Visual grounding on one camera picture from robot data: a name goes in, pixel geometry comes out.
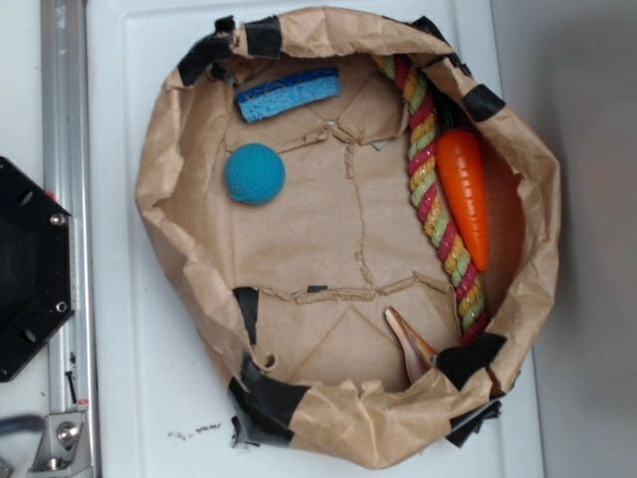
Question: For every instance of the metal corner bracket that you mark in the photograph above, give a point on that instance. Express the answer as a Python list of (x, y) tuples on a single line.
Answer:
[(63, 450)]

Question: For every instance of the white tray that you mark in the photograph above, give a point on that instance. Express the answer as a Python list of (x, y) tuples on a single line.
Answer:
[(164, 411)]

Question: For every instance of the blue dimpled ball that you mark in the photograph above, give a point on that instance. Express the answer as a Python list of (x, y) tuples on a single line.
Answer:
[(254, 174)]

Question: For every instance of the aluminium extrusion rail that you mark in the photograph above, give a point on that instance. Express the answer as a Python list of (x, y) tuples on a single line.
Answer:
[(73, 380)]

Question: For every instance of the multicolour twisted rope toy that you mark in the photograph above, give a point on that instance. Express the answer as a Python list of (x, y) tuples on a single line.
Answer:
[(430, 115)]

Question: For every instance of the orange plastic carrot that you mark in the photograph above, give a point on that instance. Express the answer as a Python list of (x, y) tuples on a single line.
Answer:
[(461, 171)]

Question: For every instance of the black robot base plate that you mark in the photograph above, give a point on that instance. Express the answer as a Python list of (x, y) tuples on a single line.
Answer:
[(36, 279)]

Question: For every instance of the brown paper bag bin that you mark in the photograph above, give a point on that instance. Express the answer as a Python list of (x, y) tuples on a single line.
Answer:
[(289, 296)]

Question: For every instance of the blue sponge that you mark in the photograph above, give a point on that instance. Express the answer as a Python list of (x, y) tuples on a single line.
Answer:
[(281, 95)]

